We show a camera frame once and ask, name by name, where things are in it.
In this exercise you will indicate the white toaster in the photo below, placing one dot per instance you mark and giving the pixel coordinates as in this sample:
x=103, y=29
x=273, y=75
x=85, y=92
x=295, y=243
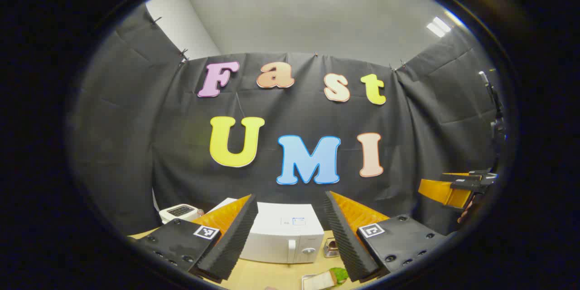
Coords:
x=179, y=212

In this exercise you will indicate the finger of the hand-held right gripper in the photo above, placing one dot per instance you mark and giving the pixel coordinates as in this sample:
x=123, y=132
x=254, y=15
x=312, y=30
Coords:
x=460, y=176
x=446, y=194

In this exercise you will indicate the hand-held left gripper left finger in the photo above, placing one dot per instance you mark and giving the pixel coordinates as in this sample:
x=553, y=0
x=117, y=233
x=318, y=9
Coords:
x=235, y=240

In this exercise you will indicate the small ceiling light panel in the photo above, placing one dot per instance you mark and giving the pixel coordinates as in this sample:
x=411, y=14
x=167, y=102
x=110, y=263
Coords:
x=438, y=27

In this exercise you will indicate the black tripod stand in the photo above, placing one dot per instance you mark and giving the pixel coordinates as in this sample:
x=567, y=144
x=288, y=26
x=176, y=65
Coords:
x=496, y=118

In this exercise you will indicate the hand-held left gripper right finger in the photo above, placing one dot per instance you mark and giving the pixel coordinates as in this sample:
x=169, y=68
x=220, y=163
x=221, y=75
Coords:
x=344, y=240

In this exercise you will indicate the black backdrop cloth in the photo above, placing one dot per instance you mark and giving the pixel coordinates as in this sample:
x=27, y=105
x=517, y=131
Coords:
x=281, y=108

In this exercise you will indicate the white bread slice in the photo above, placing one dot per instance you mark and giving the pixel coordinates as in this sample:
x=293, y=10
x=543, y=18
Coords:
x=317, y=281

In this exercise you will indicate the white microwave oven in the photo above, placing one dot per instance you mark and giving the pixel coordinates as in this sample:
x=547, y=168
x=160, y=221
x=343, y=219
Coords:
x=285, y=235

